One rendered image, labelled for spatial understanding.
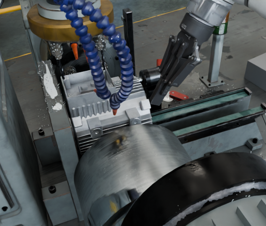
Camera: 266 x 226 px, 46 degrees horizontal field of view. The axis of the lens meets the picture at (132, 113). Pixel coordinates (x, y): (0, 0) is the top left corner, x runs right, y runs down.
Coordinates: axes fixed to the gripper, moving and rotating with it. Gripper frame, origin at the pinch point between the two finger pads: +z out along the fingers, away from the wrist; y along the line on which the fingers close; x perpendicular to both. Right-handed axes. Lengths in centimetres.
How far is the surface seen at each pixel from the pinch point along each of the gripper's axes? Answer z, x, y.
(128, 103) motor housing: 6.0, -6.1, -1.4
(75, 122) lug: 12.9, -18.6, 0.8
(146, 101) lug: 3.2, -2.8, 0.6
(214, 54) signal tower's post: -5, 41, -34
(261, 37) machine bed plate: -15, 87, -60
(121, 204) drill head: 6.0, -19.8, 31.0
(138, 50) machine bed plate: 16, 33, -74
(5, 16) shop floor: 124, 6, -367
